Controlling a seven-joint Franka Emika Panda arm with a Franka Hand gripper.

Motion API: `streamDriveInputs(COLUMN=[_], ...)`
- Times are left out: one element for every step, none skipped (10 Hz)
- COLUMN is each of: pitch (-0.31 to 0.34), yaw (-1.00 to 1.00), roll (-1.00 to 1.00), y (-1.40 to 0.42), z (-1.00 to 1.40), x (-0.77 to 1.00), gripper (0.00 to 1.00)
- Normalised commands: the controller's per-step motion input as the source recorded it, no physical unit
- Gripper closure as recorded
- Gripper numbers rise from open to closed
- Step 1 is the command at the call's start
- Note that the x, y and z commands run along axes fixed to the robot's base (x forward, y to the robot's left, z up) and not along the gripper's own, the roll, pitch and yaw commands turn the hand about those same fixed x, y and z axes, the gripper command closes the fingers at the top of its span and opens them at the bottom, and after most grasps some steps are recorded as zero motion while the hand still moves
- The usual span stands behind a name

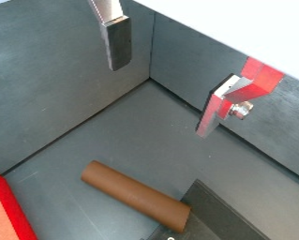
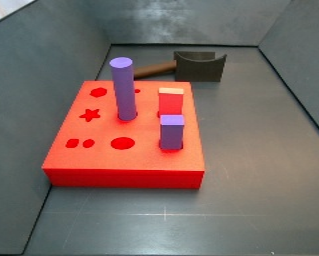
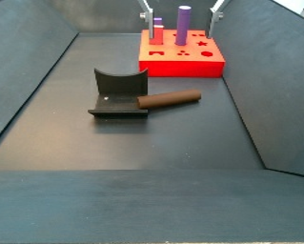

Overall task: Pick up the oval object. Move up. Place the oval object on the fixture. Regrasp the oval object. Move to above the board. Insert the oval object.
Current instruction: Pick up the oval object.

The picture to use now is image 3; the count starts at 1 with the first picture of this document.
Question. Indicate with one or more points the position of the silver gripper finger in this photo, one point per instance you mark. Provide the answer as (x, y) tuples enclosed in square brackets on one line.
[(146, 15), (215, 15)]

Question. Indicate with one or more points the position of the brown oval peg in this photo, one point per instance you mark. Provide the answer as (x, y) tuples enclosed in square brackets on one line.
[(168, 99)]

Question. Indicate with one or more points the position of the black curved fixture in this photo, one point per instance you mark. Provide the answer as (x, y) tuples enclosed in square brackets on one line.
[(117, 93)]

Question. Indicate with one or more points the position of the purple square peg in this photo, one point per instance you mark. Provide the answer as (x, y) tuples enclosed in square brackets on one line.
[(157, 21)]

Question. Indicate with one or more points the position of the red rectangular peg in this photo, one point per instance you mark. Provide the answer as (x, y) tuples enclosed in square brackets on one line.
[(157, 35)]

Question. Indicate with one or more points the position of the purple cylinder peg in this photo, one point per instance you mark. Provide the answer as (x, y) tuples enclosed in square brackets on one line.
[(182, 24)]

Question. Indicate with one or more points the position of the red shape sorter block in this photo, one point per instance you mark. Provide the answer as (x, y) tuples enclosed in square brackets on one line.
[(197, 59)]

